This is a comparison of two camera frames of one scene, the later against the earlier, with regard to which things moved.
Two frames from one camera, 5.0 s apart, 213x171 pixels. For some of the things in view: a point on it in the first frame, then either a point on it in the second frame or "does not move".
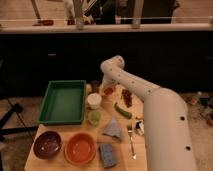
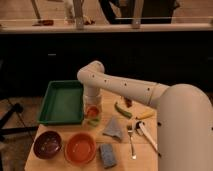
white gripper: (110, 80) to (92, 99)
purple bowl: (47, 144) does not move
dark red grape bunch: (127, 95) does not move
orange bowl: (80, 148) does not move
